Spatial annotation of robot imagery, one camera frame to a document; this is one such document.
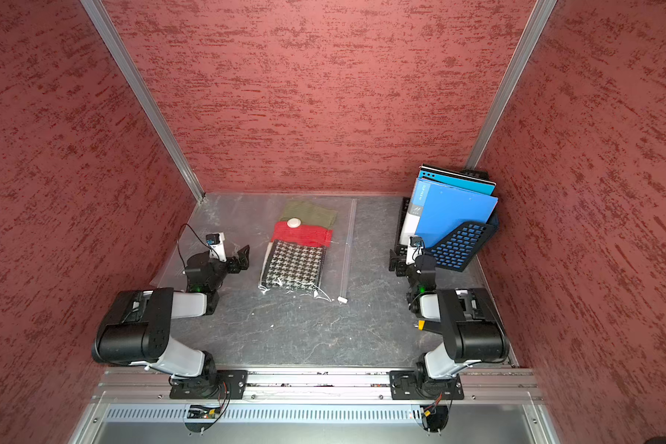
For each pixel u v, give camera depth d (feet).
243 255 2.82
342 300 2.88
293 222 3.50
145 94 2.87
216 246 2.61
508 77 2.73
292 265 3.07
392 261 2.80
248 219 3.70
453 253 3.00
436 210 2.80
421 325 2.78
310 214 3.60
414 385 2.42
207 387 2.23
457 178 2.80
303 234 3.38
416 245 2.60
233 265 2.73
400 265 2.76
